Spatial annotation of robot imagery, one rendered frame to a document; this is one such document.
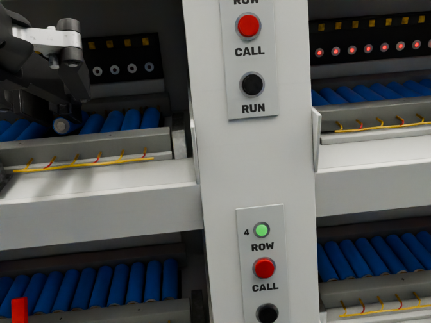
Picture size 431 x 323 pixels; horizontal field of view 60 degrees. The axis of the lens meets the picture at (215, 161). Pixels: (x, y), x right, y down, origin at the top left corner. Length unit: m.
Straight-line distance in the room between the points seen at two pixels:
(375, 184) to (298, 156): 0.07
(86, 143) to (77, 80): 0.10
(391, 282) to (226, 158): 0.25
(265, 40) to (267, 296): 0.21
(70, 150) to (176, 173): 0.10
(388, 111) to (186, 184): 0.22
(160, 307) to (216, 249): 0.13
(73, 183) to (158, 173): 0.07
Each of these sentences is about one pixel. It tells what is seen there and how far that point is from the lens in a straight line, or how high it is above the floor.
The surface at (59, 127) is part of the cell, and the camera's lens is 0.40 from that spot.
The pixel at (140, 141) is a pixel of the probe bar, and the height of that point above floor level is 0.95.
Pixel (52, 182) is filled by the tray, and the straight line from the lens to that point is 0.35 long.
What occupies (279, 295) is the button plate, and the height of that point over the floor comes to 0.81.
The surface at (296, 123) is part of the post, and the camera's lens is 0.31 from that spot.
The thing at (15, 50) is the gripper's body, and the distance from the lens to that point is 0.23.
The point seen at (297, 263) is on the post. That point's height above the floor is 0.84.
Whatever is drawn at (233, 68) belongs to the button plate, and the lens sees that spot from 0.30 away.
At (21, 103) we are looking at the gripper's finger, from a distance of 0.35.
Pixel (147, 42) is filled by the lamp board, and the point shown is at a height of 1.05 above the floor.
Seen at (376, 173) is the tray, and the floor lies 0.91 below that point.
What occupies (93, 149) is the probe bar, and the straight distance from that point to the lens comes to 0.36.
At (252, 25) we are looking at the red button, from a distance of 0.30.
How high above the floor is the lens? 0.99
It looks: 11 degrees down
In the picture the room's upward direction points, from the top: 5 degrees counter-clockwise
